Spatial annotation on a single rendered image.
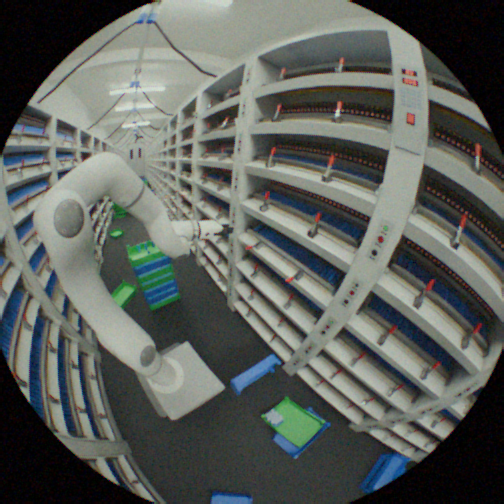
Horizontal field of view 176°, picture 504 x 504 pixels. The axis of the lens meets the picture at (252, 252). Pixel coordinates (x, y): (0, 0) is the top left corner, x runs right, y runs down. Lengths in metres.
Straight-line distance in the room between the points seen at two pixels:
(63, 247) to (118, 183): 0.20
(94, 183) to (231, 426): 1.21
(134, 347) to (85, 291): 0.19
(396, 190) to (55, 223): 0.66
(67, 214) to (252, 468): 1.27
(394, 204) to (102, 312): 0.73
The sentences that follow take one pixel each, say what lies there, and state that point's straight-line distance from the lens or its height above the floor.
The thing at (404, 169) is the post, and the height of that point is 1.23.
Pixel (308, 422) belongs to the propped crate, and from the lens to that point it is 1.14.
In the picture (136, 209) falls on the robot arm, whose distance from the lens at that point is 0.47.
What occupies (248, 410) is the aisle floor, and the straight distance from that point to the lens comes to 1.16.
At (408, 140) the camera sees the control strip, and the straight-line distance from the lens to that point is 0.50.
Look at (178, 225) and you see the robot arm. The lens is 0.63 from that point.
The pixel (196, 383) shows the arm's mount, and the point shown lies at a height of 0.35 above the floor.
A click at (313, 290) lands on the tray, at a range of 0.67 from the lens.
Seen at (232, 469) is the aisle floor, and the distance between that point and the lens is 1.22.
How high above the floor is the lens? 1.15
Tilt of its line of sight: 33 degrees down
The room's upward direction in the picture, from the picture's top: 7 degrees clockwise
